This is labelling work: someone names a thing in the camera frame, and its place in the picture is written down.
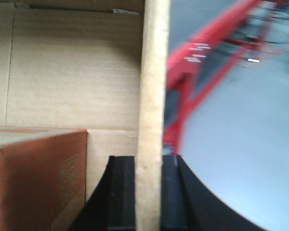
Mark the brown inner carton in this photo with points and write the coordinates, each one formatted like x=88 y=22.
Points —
x=42 y=177

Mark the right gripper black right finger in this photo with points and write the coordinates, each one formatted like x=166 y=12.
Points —
x=188 y=205

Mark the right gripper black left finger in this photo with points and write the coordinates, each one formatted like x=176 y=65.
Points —
x=111 y=206

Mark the red metal cart frame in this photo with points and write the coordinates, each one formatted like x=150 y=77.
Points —
x=207 y=38

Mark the large cardboard box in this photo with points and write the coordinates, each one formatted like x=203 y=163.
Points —
x=97 y=65

